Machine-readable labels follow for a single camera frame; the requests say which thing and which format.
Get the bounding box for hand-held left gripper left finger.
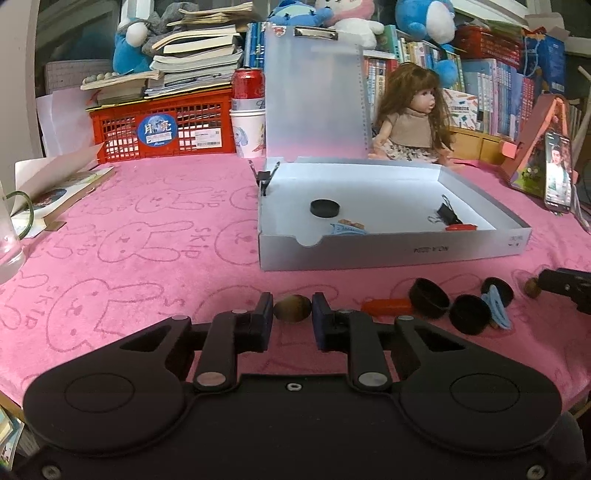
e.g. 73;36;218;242
117;292;275;394

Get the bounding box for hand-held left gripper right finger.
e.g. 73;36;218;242
311;292;467;394

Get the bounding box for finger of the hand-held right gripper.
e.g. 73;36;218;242
538;267;591;317

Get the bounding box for black round cap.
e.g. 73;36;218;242
449;294;492;335
310;199;341;219
409;278;451;319
480;277;515;308

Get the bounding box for black binder clip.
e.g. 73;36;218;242
427;195;460;227
248;159;281;197

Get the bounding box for grey file box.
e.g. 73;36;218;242
257;23;532;272

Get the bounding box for smartphone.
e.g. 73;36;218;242
544;130;574;215

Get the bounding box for pink printed towel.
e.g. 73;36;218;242
0;152;591;416

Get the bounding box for pink phone stand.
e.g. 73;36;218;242
499;95;573;197

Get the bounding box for wooden shelf box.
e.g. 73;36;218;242
450;127;513;167

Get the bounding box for white paper cup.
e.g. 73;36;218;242
229;98;267;158

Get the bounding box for row of shelved books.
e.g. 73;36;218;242
245;21;583;139

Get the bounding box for long-haired doll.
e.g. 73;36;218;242
368;64;455;164

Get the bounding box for blue paper box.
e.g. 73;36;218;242
522;32;566;95

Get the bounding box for red soda can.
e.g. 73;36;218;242
231;67;266;100

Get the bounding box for red plastic crate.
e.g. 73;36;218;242
87;88;238;164

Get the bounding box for open book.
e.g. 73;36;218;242
14;143;116;232

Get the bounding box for red plastic basket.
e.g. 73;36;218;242
452;25;522;65

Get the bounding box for clear glass cup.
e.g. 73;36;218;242
0;182;25;284

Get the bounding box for stack of worn books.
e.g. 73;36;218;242
81;2;254;104

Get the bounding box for colourful booklets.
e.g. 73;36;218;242
0;406;24;462

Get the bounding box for white paper sheet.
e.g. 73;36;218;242
37;88;100;158

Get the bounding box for blue plush toy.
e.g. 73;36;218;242
394;0;458;86
113;18;160;75

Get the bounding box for pink and white plush toy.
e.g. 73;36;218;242
314;0;384;47

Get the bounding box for grey gridded board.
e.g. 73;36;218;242
45;60;116;93

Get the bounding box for white cable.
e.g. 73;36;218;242
573;185;591;232

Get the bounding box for green cord loop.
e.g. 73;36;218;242
7;190;35;222

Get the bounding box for white bead string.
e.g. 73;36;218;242
83;71;117;89

